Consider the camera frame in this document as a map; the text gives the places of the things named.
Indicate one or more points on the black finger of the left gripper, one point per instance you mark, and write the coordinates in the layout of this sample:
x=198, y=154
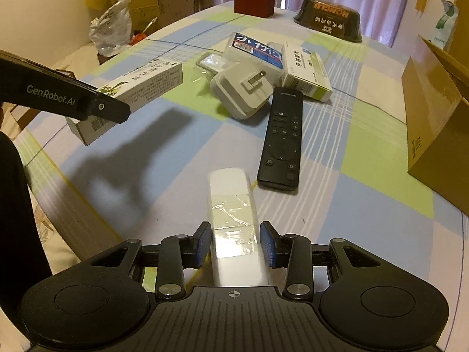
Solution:
x=29, y=84

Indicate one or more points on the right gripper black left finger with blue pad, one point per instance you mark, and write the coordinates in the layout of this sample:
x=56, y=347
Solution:
x=177, y=253

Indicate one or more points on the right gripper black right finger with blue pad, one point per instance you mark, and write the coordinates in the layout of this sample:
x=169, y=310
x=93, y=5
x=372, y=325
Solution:
x=294, y=253

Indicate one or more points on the white remote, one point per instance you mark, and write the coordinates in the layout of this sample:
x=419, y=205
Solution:
x=236, y=255

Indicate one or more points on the black remote control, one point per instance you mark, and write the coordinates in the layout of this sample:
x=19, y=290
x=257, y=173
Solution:
x=280, y=158

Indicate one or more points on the long white medicine box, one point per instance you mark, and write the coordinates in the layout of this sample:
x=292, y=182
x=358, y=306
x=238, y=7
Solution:
x=136, y=88

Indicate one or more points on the white power adapter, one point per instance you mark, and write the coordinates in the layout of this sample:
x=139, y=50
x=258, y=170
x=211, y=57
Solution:
x=242, y=88

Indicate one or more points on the green white medicine box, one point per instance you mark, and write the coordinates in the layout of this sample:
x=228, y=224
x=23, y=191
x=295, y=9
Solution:
x=304, y=71

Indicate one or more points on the small clear plastic packet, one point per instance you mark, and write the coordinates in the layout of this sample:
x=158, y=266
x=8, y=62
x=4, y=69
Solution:
x=212, y=63

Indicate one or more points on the blue white tissue pack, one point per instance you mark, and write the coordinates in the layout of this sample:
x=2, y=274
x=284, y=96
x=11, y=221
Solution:
x=241, y=48

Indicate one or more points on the clear plastic bag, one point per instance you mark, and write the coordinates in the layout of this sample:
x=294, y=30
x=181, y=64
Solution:
x=112, y=32

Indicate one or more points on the checkered tablecloth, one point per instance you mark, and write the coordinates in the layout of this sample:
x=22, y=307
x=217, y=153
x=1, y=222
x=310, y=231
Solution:
x=148, y=177

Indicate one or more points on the brown cardboard box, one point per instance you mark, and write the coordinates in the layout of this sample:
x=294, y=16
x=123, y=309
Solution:
x=435, y=88

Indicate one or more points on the black instant noodle bowl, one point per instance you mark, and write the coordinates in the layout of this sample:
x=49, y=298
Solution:
x=332, y=19

